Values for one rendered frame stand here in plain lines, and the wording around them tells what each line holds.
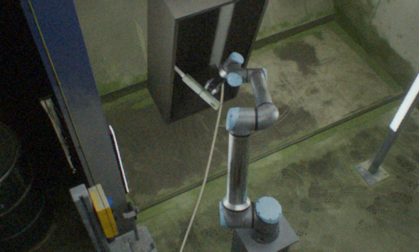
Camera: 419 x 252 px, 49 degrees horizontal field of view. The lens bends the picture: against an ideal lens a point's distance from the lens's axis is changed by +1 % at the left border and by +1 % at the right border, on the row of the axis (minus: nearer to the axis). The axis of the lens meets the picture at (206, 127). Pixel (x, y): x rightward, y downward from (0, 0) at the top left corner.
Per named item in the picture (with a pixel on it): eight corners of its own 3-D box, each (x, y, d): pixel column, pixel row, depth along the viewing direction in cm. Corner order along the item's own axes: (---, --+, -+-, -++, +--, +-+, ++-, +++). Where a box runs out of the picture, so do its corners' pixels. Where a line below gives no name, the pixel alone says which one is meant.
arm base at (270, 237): (286, 235, 270) (288, 228, 262) (258, 249, 264) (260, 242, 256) (268, 209, 280) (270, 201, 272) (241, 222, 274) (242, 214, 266)
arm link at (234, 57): (232, 59, 276) (232, 48, 282) (221, 72, 284) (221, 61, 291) (245, 65, 280) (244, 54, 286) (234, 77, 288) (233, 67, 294)
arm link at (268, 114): (282, 114, 220) (266, 63, 279) (256, 114, 219) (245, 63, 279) (280, 135, 225) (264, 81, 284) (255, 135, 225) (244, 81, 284)
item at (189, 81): (232, 93, 314) (218, 107, 297) (228, 97, 317) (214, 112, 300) (180, 46, 315) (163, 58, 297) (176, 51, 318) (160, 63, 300)
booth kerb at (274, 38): (81, 113, 400) (78, 103, 389) (80, 111, 401) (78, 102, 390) (332, 23, 477) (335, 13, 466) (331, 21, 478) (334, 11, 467)
